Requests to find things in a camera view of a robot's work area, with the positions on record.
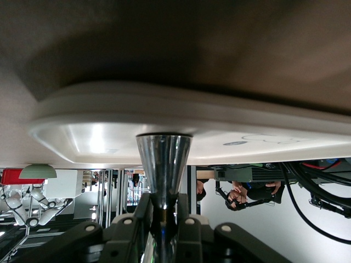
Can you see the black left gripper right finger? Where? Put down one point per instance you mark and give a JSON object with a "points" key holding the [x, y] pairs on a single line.
{"points": [[197, 241]]}

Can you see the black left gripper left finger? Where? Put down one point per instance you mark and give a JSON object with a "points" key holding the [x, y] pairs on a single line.
{"points": [[123, 241]]}

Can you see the silver metal jigger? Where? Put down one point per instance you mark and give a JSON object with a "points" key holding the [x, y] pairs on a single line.
{"points": [[164, 164]]}

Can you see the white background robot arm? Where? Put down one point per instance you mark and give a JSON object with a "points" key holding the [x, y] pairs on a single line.
{"points": [[44, 200], [16, 205]]}

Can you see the light wooden board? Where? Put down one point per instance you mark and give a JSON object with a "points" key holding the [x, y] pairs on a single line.
{"points": [[205, 174]]}

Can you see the grey rectangular device box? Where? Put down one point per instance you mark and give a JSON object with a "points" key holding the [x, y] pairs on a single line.
{"points": [[233, 174]]}

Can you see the person in dark clothes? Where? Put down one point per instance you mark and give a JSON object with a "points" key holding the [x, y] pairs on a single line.
{"points": [[257, 191]]}

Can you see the white cabinet panel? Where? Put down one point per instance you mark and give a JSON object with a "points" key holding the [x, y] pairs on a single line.
{"points": [[65, 183]]}

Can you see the pale green round bowl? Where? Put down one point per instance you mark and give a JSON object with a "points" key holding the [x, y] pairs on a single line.
{"points": [[38, 172]]}

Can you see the cream rabbit print tray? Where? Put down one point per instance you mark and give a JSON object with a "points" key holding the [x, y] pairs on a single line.
{"points": [[219, 115]]}

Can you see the red box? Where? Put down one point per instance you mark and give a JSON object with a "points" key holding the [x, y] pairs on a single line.
{"points": [[11, 176]]}

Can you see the brown table cover sheet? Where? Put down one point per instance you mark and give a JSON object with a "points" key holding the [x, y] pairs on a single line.
{"points": [[164, 41]]}

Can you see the aluminium frame posts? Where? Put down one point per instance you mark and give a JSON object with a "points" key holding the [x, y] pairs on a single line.
{"points": [[109, 191]]}

